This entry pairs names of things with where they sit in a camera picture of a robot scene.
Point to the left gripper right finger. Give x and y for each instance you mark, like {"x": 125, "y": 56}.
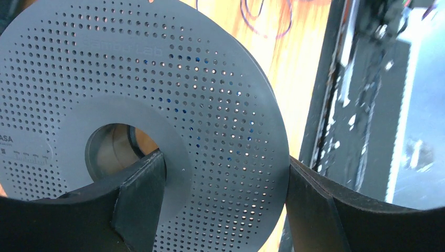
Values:
{"x": 327, "y": 216}

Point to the grey filament spool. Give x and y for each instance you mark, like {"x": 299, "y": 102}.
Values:
{"x": 72, "y": 68}

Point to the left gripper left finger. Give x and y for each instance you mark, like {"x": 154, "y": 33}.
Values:
{"x": 117, "y": 213}

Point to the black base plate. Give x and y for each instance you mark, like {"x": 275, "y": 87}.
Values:
{"x": 355, "y": 132}

